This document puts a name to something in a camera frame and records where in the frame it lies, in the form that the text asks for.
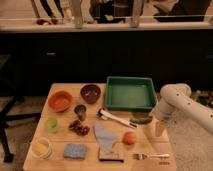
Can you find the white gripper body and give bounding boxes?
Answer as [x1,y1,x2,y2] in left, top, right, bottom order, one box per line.
[143,118,168,140]

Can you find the green pepper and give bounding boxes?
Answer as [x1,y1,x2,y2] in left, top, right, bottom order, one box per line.
[130,116,153,125]

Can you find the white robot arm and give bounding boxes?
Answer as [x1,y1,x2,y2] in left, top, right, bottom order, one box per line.
[150,83,213,137]

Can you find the dark maroon bowl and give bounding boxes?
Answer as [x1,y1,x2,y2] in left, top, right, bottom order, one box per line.
[80,84,101,104]

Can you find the orange red bowl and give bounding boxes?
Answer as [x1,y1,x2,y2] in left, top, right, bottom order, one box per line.
[48,91,72,113]

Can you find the white bowl yellow contents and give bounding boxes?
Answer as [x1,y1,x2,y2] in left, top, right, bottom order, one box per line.
[30,137,52,159]

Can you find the orange tomato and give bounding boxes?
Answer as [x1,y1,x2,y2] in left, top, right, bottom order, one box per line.
[123,132,137,145]

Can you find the metal fork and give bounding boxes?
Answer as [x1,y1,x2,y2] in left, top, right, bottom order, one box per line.
[133,153,170,160]

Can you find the green plastic tray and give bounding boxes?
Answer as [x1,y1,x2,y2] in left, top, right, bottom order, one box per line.
[104,76,157,112]

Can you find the brown wooden block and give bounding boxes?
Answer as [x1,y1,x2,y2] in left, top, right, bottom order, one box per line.
[98,150,124,162]

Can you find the blue grey cloth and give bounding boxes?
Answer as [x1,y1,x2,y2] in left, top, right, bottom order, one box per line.
[94,124,117,151]

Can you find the bunch of red grapes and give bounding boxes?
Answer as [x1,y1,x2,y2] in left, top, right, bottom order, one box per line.
[69,120,90,136]

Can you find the small metal cup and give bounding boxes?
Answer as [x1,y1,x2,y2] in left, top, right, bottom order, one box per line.
[74,104,86,121]

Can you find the wooden table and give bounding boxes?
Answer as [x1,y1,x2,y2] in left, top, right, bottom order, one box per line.
[22,82,178,171]

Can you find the blue sponge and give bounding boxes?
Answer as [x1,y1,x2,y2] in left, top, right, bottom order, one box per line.
[64,144,87,159]

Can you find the small green cup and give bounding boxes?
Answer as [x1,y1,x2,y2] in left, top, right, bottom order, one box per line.
[45,118,59,133]

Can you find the black office chair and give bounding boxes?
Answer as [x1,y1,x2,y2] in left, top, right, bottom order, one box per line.
[0,55,41,163]

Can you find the white black handled utensil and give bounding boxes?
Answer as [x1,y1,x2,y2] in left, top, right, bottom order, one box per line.
[97,109,137,128]

